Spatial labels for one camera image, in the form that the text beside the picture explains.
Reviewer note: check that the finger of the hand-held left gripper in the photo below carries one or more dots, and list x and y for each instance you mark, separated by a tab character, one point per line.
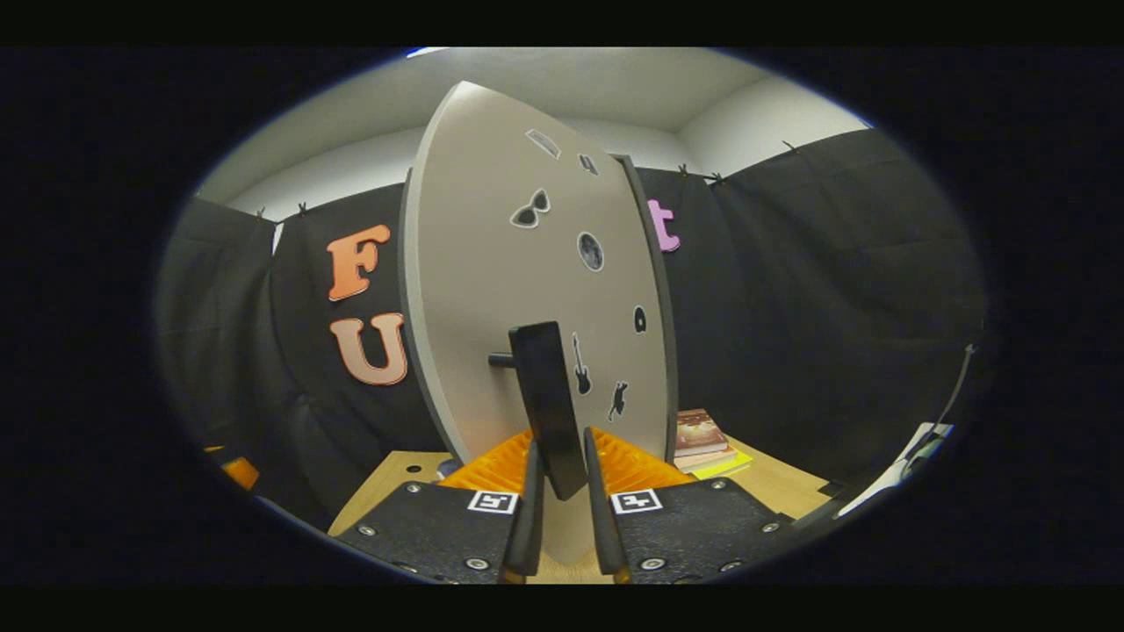
235	470

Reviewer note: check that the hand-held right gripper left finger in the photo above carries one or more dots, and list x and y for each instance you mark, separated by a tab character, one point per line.
525	518

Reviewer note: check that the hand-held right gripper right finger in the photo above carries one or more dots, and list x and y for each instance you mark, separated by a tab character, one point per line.
599	518

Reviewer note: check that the dark grey cabinet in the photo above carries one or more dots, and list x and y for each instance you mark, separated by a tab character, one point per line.
670	351

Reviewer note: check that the grey cabinet door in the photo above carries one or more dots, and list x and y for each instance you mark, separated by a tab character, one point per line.
492	263

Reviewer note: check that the brown cover book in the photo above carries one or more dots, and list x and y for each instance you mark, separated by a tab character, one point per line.
698	432

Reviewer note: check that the thin yellow book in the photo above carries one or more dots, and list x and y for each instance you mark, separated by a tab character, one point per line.
729	465

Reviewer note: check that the white flat board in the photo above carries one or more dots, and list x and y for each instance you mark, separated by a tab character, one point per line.
887	478

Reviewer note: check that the black backdrop cloth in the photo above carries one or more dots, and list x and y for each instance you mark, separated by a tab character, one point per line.
834	307

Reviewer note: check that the long ceiling light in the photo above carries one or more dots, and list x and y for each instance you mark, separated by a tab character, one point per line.
428	51

